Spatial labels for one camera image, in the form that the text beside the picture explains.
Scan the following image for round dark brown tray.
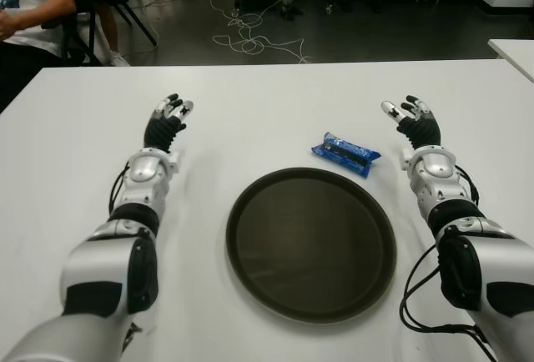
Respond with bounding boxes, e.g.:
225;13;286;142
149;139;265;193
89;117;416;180
225;166;397;324

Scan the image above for seated person in white shirt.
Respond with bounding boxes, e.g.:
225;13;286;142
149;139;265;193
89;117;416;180
0;0;131;115

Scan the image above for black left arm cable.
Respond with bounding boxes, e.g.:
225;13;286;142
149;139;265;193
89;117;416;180
108;161;133;213

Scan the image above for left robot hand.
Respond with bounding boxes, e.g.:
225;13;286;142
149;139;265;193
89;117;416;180
144;93;196;154

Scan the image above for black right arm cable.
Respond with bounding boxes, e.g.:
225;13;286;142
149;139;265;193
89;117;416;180
399;163;496;362

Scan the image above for blue Oreo cookie package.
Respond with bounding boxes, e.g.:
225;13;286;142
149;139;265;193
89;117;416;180
310;131;381;178

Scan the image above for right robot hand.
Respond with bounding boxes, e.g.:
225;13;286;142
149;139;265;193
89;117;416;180
380;94;443;151

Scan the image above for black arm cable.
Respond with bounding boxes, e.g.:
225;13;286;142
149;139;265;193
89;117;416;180
108;161;133;213
399;163;496;362

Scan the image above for tangled white floor cable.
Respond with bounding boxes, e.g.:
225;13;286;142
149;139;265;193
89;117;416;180
208;0;312;65

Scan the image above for white side table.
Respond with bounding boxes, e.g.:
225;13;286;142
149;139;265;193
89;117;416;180
486;38;534;86

